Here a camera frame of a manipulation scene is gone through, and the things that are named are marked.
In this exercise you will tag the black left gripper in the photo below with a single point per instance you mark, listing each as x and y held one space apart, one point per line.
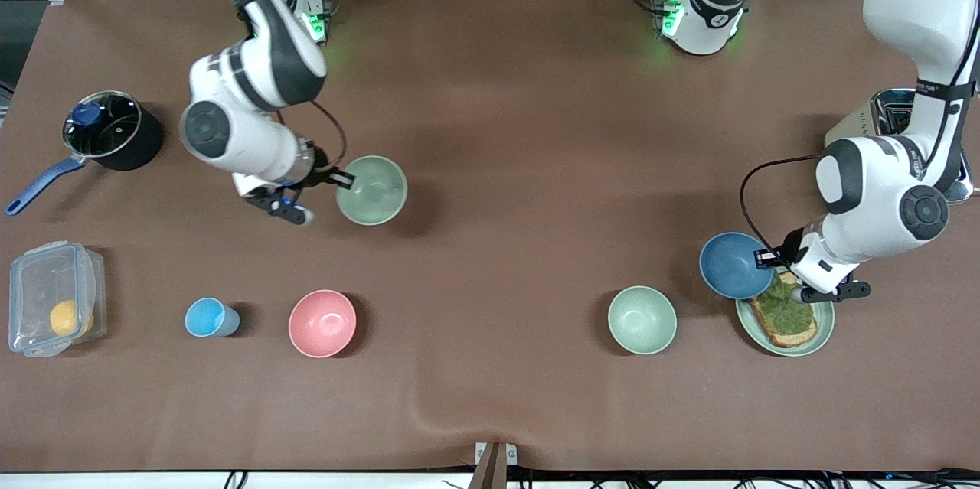
783 251

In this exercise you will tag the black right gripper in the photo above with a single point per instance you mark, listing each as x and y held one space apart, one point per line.
322 174

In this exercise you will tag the pale green bowl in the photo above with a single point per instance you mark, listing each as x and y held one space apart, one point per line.
375 194
641 320

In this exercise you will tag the blue bowl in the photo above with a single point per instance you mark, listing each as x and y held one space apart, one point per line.
731 267

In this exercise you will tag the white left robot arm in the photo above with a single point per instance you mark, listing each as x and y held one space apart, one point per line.
880 190

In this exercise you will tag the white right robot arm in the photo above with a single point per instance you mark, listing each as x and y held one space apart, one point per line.
230 129

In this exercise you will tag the pink bowl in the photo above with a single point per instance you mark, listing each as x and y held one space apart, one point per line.
322 324

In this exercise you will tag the green lettuce leaf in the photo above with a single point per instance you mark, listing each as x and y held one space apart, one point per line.
777 314

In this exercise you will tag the toasted bread slice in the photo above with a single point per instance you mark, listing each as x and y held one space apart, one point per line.
788 338

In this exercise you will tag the pale green plate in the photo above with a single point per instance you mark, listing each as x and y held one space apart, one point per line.
824 330

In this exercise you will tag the beige and chrome toaster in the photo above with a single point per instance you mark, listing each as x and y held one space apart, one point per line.
880 110

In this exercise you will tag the light blue cup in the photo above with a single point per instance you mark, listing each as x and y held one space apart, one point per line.
205 317

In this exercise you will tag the glass lid with blue knob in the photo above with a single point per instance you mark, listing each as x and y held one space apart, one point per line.
115 129

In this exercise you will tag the brown table cover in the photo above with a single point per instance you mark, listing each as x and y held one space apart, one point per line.
490 397

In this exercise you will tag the yellow lemon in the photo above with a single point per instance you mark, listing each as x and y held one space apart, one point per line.
67 317

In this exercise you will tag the clear plastic lidded container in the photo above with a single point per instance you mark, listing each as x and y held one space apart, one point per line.
38 282

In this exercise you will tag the brown bar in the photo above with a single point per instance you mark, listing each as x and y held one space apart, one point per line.
490 475

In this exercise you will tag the small metal bracket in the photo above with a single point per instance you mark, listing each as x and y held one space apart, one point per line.
481 449

